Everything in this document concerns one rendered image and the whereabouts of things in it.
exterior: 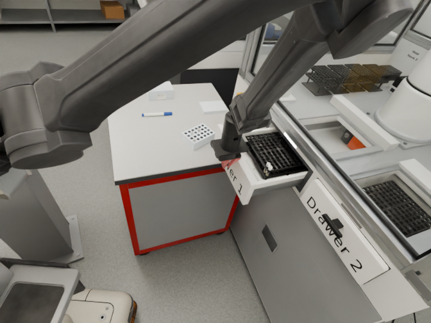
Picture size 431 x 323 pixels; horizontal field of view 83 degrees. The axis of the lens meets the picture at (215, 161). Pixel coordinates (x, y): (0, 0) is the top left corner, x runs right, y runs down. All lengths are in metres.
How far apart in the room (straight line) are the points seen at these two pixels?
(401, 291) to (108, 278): 1.31
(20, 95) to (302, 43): 0.33
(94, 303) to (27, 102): 1.01
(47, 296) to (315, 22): 0.49
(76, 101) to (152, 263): 1.35
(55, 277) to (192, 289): 1.11
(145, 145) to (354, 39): 0.87
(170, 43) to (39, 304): 0.39
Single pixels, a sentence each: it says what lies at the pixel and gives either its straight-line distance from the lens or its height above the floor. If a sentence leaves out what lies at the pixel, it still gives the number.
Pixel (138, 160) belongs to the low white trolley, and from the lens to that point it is 0.97.
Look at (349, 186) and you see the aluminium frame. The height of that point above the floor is 0.99.
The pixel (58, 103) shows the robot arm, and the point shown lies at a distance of 0.30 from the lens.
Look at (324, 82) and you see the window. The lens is 0.80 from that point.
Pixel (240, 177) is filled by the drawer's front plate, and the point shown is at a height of 0.89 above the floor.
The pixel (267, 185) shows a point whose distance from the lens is 0.80.
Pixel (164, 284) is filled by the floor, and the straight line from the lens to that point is 1.53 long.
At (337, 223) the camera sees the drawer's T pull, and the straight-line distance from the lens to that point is 0.77.
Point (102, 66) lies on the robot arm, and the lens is 0.26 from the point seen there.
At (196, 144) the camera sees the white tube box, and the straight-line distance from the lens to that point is 1.00.
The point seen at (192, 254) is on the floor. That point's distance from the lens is 1.59.
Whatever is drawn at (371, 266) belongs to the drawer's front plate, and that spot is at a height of 0.90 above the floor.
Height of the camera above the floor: 1.46
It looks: 45 degrees down
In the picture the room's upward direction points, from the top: 12 degrees clockwise
